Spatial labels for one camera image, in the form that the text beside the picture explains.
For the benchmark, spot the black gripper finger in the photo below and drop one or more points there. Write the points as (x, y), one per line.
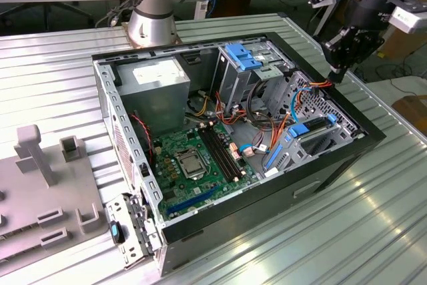
(333, 41)
(360, 49)

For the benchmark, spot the hard disk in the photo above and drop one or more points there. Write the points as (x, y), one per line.
(297, 130)

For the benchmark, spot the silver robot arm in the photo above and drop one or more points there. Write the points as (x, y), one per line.
(150, 24)

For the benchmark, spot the silver disk bay cage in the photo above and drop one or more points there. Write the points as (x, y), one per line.
(292, 151)

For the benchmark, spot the brown cardboard box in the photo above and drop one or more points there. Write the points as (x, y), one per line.
(412, 111)

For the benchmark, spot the blue plastic drive latch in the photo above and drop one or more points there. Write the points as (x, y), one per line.
(238, 50)
(251, 63)

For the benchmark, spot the silver optical drive cage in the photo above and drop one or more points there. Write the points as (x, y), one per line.
(230, 78)

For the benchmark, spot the black RAM slot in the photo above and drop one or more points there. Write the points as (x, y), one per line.
(229, 151)
(225, 151)
(221, 151)
(217, 151)

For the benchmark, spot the silver CPU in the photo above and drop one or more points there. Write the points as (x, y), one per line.
(193, 166)

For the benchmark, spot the silver power supply box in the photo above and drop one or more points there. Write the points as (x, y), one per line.
(153, 98)

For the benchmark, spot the CPU socket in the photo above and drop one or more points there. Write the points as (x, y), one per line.
(177, 155)

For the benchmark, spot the black open PC case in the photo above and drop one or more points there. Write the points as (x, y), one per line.
(240, 218)

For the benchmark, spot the blue expansion slot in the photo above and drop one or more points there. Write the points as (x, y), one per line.
(193, 201)

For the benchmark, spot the black case fan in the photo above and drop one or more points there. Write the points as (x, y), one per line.
(145, 146)

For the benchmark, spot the green motherboard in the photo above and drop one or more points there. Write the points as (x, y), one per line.
(177, 198)

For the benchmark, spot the grey parts rack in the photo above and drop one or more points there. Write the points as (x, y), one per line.
(50, 195)

